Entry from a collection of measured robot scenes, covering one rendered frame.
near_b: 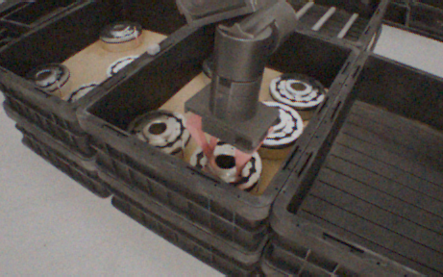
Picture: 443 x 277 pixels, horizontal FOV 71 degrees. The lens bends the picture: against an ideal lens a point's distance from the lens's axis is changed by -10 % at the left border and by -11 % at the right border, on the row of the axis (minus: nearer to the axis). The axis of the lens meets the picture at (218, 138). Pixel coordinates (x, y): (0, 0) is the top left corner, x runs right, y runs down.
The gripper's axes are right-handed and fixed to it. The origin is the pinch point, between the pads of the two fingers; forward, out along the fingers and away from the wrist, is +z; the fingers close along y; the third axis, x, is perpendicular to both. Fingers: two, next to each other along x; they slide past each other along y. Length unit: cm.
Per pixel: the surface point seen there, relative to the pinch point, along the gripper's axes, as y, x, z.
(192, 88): 16.9, -15.7, 4.1
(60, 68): 42.1, -3.4, 3.3
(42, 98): 27.2, 9.3, -3.4
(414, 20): -18, -176, 26
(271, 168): -5.0, -5.7, 3.6
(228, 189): -4.9, 8.3, -5.5
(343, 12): 3, -70, 0
